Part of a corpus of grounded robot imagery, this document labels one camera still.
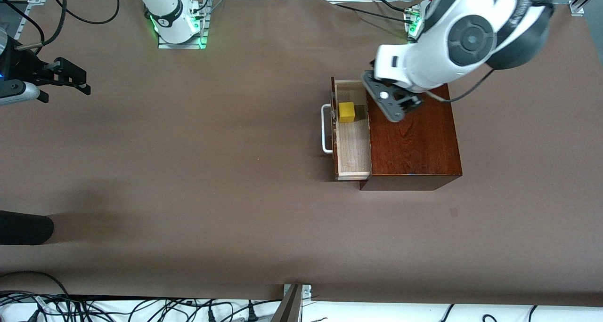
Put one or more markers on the aluminium corner bracket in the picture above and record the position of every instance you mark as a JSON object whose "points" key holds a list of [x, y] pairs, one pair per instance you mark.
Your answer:
{"points": [[576, 8]]}

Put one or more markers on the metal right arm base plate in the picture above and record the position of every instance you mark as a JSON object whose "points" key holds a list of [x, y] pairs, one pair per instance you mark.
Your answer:
{"points": [[181, 45]]}

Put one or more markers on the black rounded object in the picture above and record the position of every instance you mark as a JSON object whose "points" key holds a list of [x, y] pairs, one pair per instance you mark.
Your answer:
{"points": [[23, 228]]}

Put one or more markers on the dark brown wooden cabinet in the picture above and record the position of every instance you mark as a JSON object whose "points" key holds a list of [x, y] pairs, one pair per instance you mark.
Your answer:
{"points": [[414, 143]]}

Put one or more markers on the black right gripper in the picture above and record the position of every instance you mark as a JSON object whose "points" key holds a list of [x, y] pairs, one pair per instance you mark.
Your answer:
{"points": [[24, 66]]}

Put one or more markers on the perforated aluminium rail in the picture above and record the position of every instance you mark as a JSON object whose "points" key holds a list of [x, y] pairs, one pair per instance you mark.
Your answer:
{"points": [[28, 11]]}

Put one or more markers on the small metal bracket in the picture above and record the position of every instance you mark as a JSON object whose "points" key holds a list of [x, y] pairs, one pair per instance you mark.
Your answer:
{"points": [[307, 291]]}

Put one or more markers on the dark metal post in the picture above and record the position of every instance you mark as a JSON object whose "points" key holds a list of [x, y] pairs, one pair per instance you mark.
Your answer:
{"points": [[288, 308]]}

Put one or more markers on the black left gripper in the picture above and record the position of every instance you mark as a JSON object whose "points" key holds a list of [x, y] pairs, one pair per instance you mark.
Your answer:
{"points": [[406, 105]]}

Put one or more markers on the brown table cover sheet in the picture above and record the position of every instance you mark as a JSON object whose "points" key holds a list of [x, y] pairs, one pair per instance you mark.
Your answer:
{"points": [[188, 148]]}

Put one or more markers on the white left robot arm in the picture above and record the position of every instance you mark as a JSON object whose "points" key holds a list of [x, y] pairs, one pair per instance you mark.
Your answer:
{"points": [[471, 39]]}

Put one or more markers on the yellow block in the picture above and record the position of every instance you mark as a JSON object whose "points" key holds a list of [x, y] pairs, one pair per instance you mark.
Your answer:
{"points": [[346, 112]]}

